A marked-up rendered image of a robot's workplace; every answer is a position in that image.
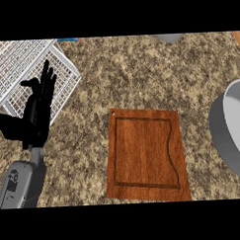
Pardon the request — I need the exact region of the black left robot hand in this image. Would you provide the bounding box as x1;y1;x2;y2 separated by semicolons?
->
0;58;61;152

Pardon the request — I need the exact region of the brown wooden cutting board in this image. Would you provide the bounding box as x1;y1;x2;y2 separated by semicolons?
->
102;105;193;205

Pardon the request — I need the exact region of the grey metal pot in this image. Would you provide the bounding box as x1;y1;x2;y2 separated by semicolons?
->
207;78;240;182

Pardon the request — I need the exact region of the grey round object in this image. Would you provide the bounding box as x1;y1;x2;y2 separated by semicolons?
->
155;34;186;44

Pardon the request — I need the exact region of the orange wooden object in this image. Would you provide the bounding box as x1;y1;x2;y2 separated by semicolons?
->
232;31;240;53

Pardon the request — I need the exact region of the white wire basket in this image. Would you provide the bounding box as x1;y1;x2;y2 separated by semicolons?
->
0;38;85;129

